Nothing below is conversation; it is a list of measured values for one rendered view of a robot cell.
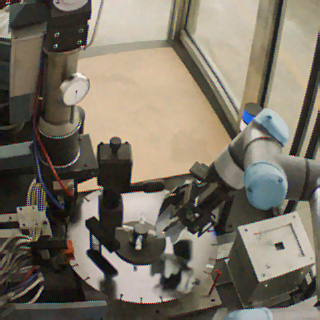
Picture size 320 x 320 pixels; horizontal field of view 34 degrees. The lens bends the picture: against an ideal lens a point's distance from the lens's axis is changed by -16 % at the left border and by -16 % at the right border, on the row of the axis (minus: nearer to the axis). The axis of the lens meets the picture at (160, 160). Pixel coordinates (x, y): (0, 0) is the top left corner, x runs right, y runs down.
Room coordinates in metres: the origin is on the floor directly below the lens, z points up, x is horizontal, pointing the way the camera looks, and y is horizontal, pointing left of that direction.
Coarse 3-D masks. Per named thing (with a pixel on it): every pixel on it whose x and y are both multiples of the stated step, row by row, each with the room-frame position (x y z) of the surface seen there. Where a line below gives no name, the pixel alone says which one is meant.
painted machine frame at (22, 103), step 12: (12, 12) 0.74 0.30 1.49; (24, 12) 0.71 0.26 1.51; (36, 12) 0.72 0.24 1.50; (12, 24) 0.70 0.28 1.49; (24, 24) 0.71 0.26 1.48; (24, 96) 0.75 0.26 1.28; (12, 108) 0.74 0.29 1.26; (24, 108) 0.75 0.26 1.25; (12, 120) 0.74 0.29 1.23; (24, 120) 0.75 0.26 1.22; (84, 120) 0.89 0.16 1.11; (24, 144) 0.86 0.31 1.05; (0, 156) 0.81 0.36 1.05; (12, 156) 0.82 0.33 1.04; (24, 156) 0.83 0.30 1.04; (0, 168) 0.80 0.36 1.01
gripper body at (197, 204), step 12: (192, 180) 0.77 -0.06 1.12; (216, 180) 0.73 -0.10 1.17; (180, 192) 0.75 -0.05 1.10; (192, 192) 0.73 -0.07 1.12; (204, 192) 0.72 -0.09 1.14; (216, 192) 0.70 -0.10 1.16; (228, 192) 0.71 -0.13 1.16; (180, 204) 0.71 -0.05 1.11; (192, 204) 0.70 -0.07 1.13; (204, 204) 0.71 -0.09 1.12; (216, 204) 0.71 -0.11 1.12; (180, 216) 0.70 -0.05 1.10; (192, 216) 0.70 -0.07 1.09; (204, 216) 0.70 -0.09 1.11; (216, 216) 0.71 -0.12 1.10; (192, 228) 0.69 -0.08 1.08
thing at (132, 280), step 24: (96, 192) 0.85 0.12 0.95; (72, 216) 0.77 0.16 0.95; (96, 216) 0.78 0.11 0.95; (72, 240) 0.70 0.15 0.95; (168, 240) 0.75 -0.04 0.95; (192, 240) 0.76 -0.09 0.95; (216, 240) 0.77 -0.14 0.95; (72, 264) 0.63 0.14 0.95; (96, 264) 0.65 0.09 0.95; (120, 264) 0.66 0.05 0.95; (144, 264) 0.67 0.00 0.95; (168, 264) 0.68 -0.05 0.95; (192, 264) 0.69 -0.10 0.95; (96, 288) 0.58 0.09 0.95; (120, 288) 0.60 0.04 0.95; (144, 288) 0.61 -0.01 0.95; (168, 288) 0.62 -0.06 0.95; (192, 288) 0.62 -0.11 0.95
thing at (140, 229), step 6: (144, 216) 0.77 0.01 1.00; (144, 222) 0.75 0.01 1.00; (120, 228) 0.72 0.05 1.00; (126, 228) 0.73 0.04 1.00; (132, 228) 0.73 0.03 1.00; (138, 228) 0.73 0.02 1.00; (144, 228) 0.73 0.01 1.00; (132, 234) 0.73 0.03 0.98; (138, 234) 0.71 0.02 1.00; (144, 234) 0.72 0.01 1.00; (150, 234) 0.72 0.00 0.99; (156, 234) 0.72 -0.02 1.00; (162, 234) 0.73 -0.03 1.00; (138, 240) 0.70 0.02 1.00; (144, 240) 0.72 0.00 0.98; (138, 246) 0.68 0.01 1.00
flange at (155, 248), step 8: (128, 224) 0.77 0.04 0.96; (152, 224) 0.78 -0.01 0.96; (120, 232) 0.74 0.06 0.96; (128, 232) 0.75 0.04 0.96; (120, 240) 0.72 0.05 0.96; (128, 240) 0.72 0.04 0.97; (152, 240) 0.73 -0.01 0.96; (160, 240) 0.74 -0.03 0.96; (120, 248) 0.70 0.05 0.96; (128, 248) 0.70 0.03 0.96; (144, 248) 0.71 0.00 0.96; (152, 248) 0.71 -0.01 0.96; (160, 248) 0.72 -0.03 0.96; (120, 256) 0.68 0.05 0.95; (128, 256) 0.68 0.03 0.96; (136, 256) 0.69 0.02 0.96; (144, 256) 0.69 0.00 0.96; (152, 256) 0.69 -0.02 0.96; (160, 256) 0.70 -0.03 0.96
